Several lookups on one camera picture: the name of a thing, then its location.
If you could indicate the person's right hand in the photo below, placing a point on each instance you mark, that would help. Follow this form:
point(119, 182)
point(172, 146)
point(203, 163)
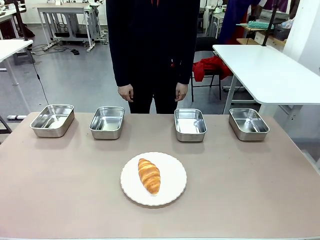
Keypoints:
point(125, 92)

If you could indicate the person's left hand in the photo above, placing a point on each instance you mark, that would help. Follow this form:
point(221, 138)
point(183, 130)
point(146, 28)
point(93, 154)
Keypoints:
point(181, 92)

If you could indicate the person's right forearm, dark sleeve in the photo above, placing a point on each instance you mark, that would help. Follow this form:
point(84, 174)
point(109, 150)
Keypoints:
point(120, 65)

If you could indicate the person's left forearm, dark sleeve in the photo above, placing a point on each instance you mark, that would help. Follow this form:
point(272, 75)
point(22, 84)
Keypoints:
point(186, 62)

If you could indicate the steel rectangular container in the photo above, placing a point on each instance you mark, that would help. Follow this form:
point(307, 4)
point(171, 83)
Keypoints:
point(190, 137)
point(41, 132)
point(105, 135)
point(246, 137)

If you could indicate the red cloth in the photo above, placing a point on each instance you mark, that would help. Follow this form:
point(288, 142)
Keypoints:
point(207, 66)

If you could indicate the person in dark clothes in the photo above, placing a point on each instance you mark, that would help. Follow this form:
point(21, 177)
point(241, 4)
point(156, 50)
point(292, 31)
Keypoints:
point(150, 50)

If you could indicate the black folding chair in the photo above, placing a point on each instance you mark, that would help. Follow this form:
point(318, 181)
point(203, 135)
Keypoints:
point(207, 43)

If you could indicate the black foot pedal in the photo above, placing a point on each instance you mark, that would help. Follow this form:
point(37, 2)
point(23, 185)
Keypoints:
point(74, 52)

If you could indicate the large white table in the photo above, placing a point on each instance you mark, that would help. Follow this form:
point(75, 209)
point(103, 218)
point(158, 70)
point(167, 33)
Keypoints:
point(262, 70)

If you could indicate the wooden shelf bench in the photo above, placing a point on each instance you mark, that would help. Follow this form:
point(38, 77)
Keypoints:
point(250, 41)

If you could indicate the golden croissant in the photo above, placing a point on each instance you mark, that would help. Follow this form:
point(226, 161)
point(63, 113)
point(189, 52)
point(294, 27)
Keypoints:
point(149, 176)

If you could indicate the white power strip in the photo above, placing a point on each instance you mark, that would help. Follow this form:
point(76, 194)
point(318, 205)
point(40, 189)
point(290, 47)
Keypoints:
point(50, 46)

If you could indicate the white scalloped plate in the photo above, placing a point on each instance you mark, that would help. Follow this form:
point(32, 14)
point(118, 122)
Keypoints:
point(172, 180)

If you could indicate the person in blue and red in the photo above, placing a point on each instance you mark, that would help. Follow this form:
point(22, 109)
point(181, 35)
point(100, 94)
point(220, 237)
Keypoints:
point(235, 17)

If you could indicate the green toothed rack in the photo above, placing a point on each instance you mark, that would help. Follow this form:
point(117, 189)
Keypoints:
point(257, 24)

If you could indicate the grey metal workbench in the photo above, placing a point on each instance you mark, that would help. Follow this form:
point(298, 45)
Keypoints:
point(62, 10)

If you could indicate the black clamp pole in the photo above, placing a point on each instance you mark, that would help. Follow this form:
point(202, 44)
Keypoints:
point(268, 27)
point(21, 25)

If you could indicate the dark storage bin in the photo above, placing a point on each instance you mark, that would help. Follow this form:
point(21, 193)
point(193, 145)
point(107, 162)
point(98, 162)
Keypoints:
point(282, 32)

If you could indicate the white table with white leg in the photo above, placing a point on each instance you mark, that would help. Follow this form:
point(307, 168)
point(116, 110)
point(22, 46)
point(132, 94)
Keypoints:
point(10, 48)

